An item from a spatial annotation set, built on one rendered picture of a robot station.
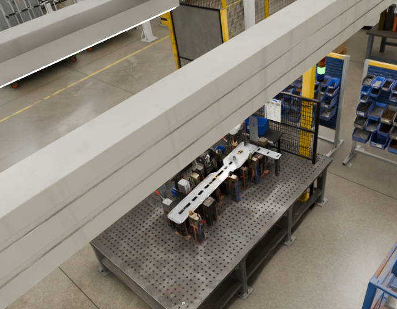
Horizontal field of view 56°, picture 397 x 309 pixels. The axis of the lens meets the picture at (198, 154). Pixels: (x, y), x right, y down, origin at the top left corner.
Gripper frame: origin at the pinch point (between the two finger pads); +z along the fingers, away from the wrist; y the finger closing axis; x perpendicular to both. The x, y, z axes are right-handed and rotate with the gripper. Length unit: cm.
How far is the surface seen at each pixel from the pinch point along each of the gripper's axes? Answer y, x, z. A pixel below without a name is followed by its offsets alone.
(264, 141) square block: 16.7, 23.6, 8.1
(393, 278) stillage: 181, -9, 97
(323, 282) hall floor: 123, -40, 114
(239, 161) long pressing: 7.6, -13.5, 13.8
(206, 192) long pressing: 6, -71, 14
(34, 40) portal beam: 90, -218, -217
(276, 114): 15, 54, -11
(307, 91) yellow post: 50, 58, -48
